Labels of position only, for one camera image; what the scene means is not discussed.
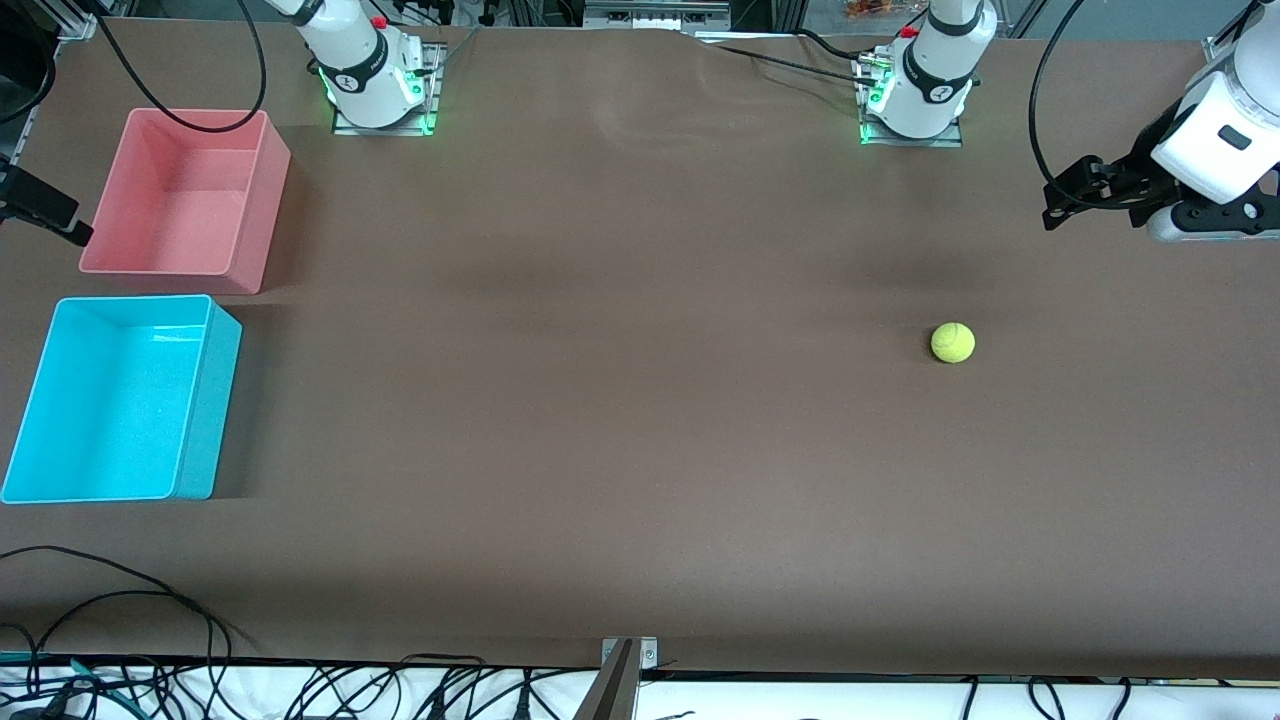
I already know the yellow-green tennis ball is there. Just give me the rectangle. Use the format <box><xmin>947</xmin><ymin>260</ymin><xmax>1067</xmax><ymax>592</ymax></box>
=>
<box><xmin>930</xmin><ymin>321</ymin><xmax>977</xmax><ymax>365</ymax></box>

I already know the pink plastic bin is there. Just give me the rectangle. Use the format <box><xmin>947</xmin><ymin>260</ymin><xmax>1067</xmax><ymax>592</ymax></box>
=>
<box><xmin>78</xmin><ymin>107</ymin><xmax>293</xmax><ymax>297</ymax></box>

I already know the blue plastic bin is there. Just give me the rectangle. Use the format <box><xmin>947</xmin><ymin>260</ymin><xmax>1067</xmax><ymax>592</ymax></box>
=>
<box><xmin>0</xmin><ymin>294</ymin><xmax>244</xmax><ymax>504</ymax></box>

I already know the grey device box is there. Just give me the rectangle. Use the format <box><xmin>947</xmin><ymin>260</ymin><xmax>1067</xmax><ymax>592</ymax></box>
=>
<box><xmin>582</xmin><ymin>0</ymin><xmax>733</xmax><ymax>31</ymax></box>

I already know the aluminium frame profile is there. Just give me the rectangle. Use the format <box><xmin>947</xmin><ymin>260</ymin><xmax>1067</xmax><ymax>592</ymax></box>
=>
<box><xmin>50</xmin><ymin>0</ymin><xmax>113</xmax><ymax>41</ymax></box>
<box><xmin>1203</xmin><ymin>0</ymin><xmax>1280</xmax><ymax>67</ymax></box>

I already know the thin black base cable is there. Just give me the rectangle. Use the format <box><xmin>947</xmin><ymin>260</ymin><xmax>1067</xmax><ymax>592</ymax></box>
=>
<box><xmin>793</xmin><ymin>28</ymin><xmax>869</xmax><ymax>63</ymax></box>
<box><xmin>712</xmin><ymin>42</ymin><xmax>881</xmax><ymax>89</ymax></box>

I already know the long black loose cable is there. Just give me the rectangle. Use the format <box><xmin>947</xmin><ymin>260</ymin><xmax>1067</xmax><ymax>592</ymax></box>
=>
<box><xmin>0</xmin><ymin>546</ymin><xmax>256</xmax><ymax>663</ymax></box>

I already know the thin grey base cable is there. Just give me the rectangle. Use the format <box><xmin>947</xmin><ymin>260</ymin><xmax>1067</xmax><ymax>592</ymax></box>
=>
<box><xmin>418</xmin><ymin>24</ymin><xmax>483</xmax><ymax>77</ymax></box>

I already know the teal cable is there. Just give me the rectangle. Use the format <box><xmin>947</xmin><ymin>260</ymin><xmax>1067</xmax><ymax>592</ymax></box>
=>
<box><xmin>0</xmin><ymin>653</ymin><xmax>133</xmax><ymax>717</ymax></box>

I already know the grey metal camera mount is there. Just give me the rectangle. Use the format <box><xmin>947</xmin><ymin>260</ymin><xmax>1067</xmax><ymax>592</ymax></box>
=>
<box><xmin>573</xmin><ymin>637</ymin><xmax>661</xmax><ymax>720</ymax></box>

